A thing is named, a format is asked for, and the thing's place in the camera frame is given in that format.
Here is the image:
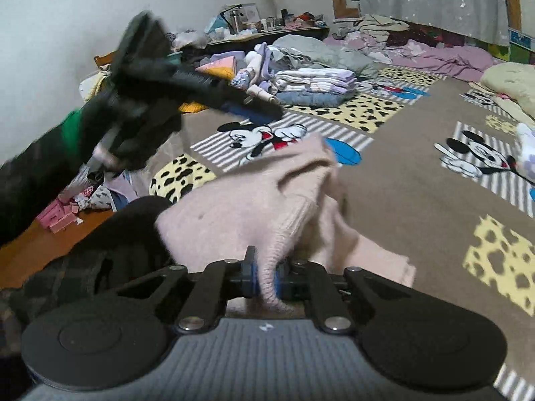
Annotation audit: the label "pink knit sweater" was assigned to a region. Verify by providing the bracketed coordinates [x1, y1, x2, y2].
[155, 135, 416, 318]

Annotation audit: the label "black plaid forearm sleeve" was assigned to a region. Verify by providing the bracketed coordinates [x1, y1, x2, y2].
[1, 107, 106, 245]

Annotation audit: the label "stack of folded clothes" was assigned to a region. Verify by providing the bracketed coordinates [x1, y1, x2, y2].
[270, 68, 357, 95]

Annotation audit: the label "dark cluttered side table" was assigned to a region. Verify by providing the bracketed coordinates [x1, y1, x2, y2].
[204, 26, 329, 53]

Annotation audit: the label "pink box pieces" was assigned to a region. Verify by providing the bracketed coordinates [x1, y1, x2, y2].
[36, 198, 83, 234]

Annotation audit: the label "Mickey Mouse print blanket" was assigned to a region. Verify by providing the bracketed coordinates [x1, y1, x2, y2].
[148, 68, 534, 400]

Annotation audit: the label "folded blue jeans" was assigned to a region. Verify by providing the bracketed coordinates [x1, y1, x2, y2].
[276, 92, 354, 109]

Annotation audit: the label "white floral cloth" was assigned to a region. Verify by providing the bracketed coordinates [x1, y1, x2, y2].
[516, 123, 535, 183]

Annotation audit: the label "purple crumpled bedsheet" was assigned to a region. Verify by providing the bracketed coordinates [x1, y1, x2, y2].
[324, 33, 500, 82]

